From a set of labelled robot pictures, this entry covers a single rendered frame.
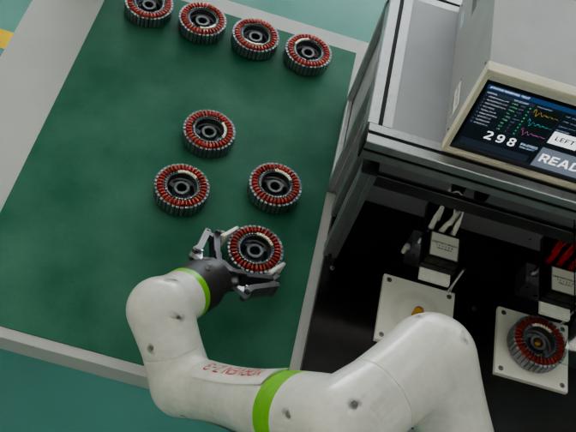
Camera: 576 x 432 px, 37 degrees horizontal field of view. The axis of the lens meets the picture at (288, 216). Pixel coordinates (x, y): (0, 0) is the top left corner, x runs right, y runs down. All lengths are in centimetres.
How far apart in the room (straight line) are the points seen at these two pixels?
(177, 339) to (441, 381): 46
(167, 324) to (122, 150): 57
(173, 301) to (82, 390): 104
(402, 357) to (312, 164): 87
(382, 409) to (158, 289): 48
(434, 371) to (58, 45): 124
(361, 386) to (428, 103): 68
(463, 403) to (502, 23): 64
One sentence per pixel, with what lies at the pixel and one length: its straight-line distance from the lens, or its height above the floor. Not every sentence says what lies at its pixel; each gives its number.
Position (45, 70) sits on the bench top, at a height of 75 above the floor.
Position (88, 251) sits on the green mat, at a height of 75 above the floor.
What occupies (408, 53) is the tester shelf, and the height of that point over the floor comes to 111.
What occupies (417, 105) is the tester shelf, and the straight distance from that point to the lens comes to 159.
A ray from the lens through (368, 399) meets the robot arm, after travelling 107.
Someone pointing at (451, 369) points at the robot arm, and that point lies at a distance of 114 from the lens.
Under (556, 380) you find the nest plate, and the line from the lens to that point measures 180.
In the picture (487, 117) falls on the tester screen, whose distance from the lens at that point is 147.
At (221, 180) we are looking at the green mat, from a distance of 184.
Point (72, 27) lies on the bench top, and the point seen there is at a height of 75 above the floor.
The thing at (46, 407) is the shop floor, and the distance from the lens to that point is 238.
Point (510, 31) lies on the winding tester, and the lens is 149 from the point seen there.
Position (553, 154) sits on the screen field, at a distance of 154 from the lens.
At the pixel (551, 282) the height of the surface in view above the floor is 92.
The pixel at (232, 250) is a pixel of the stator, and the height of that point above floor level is 79.
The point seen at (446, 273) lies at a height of 88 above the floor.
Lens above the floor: 221
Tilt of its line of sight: 54 degrees down
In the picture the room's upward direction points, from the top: 21 degrees clockwise
